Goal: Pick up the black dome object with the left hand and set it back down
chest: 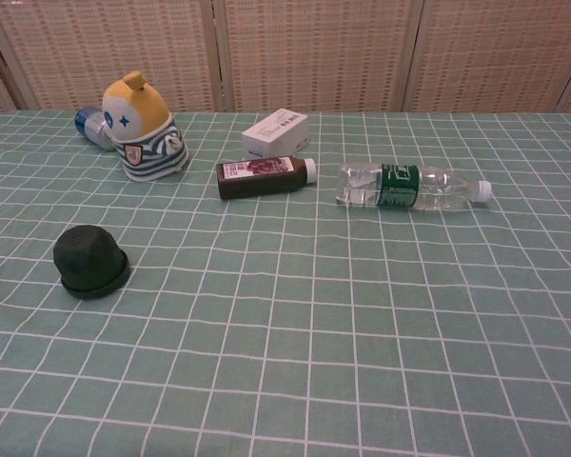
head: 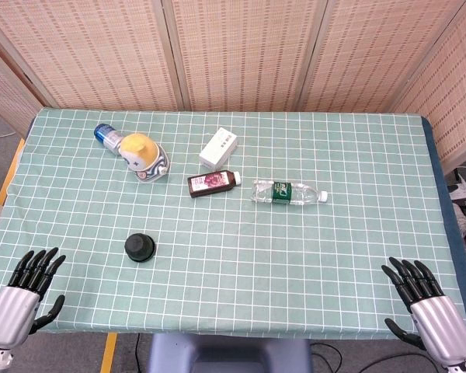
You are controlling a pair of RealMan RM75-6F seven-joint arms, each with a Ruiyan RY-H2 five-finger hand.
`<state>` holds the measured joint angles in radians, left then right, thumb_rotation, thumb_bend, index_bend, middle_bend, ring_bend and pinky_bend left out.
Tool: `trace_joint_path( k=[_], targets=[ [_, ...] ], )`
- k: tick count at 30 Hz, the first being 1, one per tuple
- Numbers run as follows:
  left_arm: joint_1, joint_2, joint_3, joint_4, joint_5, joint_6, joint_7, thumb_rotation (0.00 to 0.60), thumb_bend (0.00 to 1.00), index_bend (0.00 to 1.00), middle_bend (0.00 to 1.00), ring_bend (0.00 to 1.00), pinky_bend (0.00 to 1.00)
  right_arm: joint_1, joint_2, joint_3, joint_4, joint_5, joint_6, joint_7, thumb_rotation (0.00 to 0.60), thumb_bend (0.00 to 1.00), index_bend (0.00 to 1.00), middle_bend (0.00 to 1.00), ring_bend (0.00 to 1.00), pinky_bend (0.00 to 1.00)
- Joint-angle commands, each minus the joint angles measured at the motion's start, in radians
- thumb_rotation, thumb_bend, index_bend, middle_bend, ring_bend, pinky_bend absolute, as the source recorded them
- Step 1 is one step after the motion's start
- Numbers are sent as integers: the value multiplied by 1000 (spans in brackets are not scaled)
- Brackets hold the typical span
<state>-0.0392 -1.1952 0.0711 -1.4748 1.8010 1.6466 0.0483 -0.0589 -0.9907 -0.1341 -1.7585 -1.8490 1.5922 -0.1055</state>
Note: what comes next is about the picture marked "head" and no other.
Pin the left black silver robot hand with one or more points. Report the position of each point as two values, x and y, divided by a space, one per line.
11 311

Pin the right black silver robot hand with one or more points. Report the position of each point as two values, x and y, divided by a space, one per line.
439 326

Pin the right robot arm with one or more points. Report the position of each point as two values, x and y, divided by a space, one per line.
460 368

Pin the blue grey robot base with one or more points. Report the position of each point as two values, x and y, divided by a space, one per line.
225 353

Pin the green checked tablecloth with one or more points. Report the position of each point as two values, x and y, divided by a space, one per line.
256 264

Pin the blue capped white bottle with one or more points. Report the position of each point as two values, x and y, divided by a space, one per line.
105 134

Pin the yellow headed striped toy figure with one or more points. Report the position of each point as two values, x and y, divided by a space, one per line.
140 151

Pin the clear water bottle green label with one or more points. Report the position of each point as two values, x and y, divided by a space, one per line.
281 192

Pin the dark juice bottle white cap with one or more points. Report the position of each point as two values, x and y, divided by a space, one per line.
209 184

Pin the white cardboard box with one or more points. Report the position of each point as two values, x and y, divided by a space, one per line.
217 149

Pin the bamboo folding screen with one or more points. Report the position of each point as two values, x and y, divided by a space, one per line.
237 50

